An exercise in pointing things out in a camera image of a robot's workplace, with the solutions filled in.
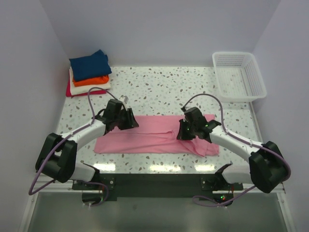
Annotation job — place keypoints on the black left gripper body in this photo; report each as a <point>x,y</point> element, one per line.
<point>122,118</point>

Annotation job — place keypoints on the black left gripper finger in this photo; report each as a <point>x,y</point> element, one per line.
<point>131,121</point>
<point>124,126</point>

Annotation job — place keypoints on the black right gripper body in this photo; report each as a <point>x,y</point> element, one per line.
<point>193,128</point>

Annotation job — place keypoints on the pink t shirt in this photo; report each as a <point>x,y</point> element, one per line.
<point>155,134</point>

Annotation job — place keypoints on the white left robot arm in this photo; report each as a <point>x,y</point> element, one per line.
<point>57,158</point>

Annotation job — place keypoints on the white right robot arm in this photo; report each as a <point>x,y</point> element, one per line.
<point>265,166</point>

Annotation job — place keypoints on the folded orange t shirt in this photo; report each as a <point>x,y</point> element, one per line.
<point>91,81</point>

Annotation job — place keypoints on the folded cream white t shirt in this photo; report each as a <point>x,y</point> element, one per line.
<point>84,89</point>

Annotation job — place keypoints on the folded crimson red t shirt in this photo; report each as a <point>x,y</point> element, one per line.
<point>93,92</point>

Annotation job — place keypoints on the folded navy blue t shirt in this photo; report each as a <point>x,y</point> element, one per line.
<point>91,66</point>

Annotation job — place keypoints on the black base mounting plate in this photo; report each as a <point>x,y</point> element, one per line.
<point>155,186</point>

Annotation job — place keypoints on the white plastic basket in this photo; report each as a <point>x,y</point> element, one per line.
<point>238,77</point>

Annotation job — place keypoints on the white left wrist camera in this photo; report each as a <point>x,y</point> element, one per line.
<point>124,99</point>

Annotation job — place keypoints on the aluminium rail frame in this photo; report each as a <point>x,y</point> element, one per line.
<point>265,166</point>

